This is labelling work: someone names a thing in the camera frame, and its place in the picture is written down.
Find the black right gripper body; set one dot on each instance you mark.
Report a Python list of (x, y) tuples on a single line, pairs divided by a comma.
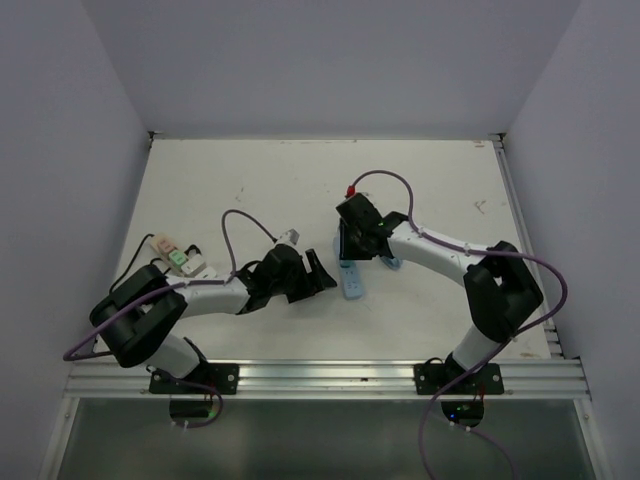
[(361, 252)]

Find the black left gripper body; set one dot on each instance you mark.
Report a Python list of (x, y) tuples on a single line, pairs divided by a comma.
[(296, 285)]

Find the beige power strip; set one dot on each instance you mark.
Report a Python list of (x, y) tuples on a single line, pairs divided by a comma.
[(189, 251)]

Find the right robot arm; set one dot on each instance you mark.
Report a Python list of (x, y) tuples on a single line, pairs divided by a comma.
[(500, 290)]

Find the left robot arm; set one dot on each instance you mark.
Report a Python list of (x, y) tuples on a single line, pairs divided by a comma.
[(136, 320)]

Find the green plug on beige strip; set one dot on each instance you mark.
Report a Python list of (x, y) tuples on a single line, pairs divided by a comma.
[(177, 258)]

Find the pink charger on beige strip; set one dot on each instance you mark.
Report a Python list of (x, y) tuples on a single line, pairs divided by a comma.
[(164, 245)]

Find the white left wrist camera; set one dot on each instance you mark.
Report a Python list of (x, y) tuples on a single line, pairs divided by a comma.
[(289, 237)]

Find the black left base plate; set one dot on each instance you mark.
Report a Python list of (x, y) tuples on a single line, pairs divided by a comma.
[(222, 377)]

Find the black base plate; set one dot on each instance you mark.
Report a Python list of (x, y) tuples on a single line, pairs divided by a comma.
[(222, 377), (433, 374)]

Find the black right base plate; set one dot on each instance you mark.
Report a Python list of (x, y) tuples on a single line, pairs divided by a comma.
[(433, 374)]

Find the aluminium right side rail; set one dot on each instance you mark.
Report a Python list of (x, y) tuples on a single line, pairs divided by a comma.
[(549, 326)]

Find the aluminium rail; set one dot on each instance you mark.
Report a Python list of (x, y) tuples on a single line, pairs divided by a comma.
[(554, 379), (549, 326)]

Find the aluminium front rail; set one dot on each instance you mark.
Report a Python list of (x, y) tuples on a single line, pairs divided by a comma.
[(554, 379)]

